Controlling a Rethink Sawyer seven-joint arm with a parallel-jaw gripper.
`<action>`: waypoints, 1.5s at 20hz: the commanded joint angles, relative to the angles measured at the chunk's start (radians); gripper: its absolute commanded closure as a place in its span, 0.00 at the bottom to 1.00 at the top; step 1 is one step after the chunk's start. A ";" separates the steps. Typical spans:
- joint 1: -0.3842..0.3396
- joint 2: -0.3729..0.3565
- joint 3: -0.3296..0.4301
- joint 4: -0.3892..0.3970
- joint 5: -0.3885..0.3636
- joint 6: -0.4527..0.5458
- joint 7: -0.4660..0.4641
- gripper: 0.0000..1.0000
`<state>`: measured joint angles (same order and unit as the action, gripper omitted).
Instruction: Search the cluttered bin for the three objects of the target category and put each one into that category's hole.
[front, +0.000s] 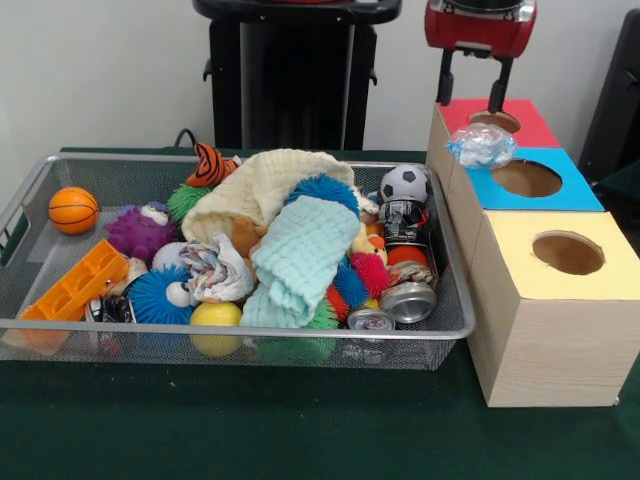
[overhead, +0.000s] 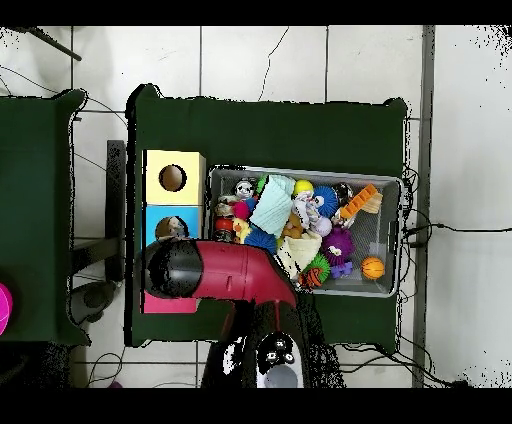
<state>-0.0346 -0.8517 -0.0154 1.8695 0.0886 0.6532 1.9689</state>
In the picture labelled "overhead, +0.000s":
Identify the dark green table cloth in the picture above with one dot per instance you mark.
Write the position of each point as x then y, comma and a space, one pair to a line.
264, 136

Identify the light blue waffle cloth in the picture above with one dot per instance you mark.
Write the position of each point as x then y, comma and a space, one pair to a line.
274, 204

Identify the shallow clear mesh bin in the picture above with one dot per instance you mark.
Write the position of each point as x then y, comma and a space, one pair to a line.
388, 240

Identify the blue spiky ball with eyes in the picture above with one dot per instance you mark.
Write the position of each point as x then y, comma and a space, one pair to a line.
328, 200

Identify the cream waffle cloth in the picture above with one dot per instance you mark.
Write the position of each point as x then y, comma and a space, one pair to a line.
302, 252

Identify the pink round object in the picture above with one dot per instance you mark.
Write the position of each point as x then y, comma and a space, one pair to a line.
3, 308

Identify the yellow ball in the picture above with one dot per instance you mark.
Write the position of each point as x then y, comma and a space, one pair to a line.
303, 188

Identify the orange basketball toy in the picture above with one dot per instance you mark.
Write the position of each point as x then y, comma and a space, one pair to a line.
373, 267

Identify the green cloth side table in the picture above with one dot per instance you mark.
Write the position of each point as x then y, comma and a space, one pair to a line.
36, 216

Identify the grey stand base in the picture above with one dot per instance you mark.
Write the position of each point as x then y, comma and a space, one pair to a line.
92, 300

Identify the orange striped tiger toy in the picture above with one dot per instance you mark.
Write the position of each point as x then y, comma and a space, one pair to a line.
314, 276

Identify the orange plastic toy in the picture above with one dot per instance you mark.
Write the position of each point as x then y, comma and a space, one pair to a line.
360, 202

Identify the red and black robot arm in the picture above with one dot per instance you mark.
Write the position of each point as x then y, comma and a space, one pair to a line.
232, 272

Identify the black flat panel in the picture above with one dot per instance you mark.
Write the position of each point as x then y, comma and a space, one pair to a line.
117, 184

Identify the purple spiky ball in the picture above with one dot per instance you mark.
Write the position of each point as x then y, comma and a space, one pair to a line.
338, 246

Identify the dark thin rod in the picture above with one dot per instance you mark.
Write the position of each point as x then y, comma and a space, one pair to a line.
52, 44

